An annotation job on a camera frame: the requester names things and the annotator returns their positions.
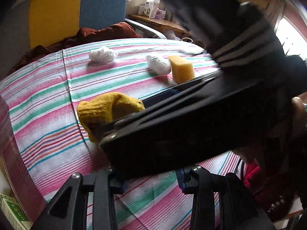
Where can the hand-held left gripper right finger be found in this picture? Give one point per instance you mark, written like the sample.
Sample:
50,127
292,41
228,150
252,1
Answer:
181,181

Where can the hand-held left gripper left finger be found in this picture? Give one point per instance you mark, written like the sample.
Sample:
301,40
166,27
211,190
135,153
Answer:
103,184

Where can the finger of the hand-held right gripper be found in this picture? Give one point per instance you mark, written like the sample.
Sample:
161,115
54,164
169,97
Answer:
120,124
163,97

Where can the yellow knitted sock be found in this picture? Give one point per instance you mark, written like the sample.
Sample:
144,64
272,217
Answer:
108,110

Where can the white cloth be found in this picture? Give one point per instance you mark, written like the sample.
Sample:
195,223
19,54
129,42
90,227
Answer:
158,64

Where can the yellow sponge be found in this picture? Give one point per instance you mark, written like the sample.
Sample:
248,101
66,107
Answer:
182,69

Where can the white plastic bag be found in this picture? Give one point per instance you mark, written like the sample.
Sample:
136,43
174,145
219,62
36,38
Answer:
103,54

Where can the green white box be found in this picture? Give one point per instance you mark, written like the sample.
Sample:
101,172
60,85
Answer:
12,213

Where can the person's right forearm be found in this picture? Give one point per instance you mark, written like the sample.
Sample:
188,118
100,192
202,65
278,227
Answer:
215,16

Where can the person's right hand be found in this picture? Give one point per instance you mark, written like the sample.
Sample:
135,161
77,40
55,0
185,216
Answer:
299,117

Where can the red cloth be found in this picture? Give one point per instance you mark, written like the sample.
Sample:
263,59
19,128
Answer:
253,175

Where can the wooden shelf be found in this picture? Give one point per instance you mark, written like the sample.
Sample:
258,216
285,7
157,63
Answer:
163,24

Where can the striped tablecloth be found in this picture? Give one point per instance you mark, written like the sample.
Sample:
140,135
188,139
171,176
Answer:
48,88

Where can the purple white box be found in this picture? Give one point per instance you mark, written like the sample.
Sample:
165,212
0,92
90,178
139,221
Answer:
160,14

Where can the maroon cloth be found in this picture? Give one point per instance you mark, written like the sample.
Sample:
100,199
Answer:
108,32

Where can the small white box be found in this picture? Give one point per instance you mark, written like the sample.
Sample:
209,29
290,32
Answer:
143,10

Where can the tall white box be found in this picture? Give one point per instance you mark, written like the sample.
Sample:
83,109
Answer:
153,8

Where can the grey yellow blue chair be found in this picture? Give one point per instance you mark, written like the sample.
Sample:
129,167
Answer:
100,4

